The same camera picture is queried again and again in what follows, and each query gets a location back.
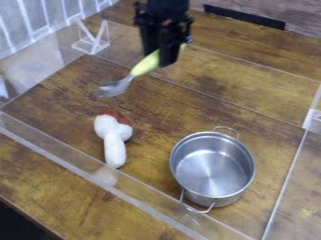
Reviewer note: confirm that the clear acrylic front barrier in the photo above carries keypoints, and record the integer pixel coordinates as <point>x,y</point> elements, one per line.
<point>138,194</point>

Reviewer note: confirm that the black wall strip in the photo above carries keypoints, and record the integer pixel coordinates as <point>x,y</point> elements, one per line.
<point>245,17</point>

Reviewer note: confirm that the stainless steel pot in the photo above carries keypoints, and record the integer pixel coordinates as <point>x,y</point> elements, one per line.
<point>213,167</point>

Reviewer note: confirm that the clear acrylic triangle bracket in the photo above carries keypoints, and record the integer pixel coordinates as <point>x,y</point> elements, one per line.
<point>89,44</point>

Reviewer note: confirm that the white red plush mushroom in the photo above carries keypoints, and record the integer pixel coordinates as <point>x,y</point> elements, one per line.
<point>112,127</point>

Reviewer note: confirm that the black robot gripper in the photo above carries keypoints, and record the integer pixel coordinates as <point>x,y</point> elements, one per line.
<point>151,14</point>

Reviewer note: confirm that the green handled metal spoon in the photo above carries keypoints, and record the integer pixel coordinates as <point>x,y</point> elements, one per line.
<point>111,89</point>

